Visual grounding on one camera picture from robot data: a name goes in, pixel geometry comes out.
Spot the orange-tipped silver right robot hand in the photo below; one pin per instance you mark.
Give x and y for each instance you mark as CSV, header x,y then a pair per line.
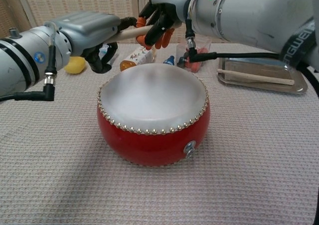
x,y
172,0

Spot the black-fingered silver left robot hand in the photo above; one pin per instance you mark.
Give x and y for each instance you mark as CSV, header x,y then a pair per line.
x,y
87,25

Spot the wooden drumstick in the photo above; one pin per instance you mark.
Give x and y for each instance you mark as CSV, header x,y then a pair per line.
x,y
132,32
256,77

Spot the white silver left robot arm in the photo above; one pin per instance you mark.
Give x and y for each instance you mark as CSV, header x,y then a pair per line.
x,y
17,60

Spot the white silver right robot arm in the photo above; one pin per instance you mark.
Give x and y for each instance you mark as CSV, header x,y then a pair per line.
x,y
249,13

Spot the red drum with white head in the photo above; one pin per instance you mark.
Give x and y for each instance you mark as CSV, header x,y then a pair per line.
x,y
152,95

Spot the stainless steel tray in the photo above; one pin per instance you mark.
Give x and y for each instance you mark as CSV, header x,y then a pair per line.
x,y
259,67

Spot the clear water bottle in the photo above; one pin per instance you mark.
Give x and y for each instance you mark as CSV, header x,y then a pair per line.
x,y
103,51

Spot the yellow toy pear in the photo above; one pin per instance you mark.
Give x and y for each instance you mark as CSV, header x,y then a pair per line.
x,y
74,65

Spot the amber tea bottle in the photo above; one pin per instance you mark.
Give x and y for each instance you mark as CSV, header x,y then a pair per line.
x,y
135,58

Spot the small blue spray bottle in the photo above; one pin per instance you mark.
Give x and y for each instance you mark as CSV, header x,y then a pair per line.
x,y
169,60

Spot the clear box of red items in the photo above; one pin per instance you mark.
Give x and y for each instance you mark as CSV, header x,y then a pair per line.
x,y
197,65

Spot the beige woven tablecloth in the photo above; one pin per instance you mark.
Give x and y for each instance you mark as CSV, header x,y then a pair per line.
x,y
159,197

